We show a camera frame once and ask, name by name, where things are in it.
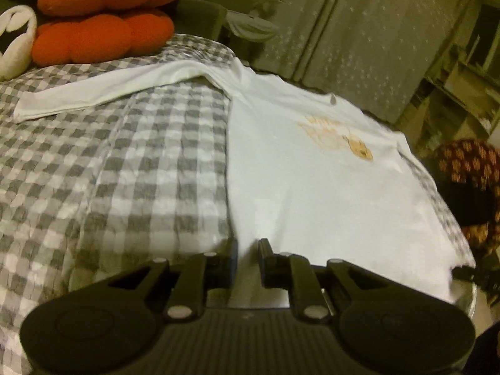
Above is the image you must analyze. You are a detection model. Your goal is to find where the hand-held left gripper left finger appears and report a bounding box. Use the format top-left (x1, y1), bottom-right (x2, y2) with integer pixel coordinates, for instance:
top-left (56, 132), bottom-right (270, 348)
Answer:
top-left (103, 238), bottom-right (240, 319)

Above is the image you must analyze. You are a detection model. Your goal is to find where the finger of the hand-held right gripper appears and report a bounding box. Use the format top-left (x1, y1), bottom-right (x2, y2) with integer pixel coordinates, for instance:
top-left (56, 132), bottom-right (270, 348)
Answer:
top-left (449, 266), bottom-right (479, 280)

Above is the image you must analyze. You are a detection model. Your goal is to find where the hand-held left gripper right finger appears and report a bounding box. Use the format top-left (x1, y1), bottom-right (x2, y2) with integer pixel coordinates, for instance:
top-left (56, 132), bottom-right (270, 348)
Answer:
top-left (258, 238), bottom-right (385, 319)

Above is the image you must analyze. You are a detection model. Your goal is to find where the white printed shirt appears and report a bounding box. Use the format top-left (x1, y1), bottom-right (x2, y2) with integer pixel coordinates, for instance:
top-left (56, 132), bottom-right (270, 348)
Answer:
top-left (13, 57), bottom-right (477, 309)

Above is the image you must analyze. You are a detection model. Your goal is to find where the person's patterned clothing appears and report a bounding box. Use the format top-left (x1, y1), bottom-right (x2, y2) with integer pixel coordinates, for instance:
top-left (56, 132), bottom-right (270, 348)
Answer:
top-left (433, 138), bottom-right (500, 258)

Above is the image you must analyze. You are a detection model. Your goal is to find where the grey checkered blanket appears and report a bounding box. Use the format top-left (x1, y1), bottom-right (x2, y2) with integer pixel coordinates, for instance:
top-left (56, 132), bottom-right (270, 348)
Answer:
top-left (0, 33), bottom-right (475, 375)

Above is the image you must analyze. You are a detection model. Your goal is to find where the wooden bookshelf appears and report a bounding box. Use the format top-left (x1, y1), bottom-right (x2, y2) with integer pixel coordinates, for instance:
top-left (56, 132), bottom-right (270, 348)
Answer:
top-left (406, 0), bottom-right (500, 157)

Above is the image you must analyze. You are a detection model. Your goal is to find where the grey cloth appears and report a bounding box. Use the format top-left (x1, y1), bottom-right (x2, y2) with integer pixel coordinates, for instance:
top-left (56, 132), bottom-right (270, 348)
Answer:
top-left (224, 10), bottom-right (280, 43)

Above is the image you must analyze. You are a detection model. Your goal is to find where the star print curtain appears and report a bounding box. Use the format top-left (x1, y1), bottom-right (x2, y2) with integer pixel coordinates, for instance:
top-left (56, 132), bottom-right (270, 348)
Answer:
top-left (305, 0), bottom-right (481, 123)
top-left (250, 0), bottom-right (344, 83)

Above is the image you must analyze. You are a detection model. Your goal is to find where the grey upholstered bed end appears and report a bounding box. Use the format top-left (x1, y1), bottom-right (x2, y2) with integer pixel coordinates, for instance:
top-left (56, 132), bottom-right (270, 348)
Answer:
top-left (172, 0), bottom-right (228, 43)

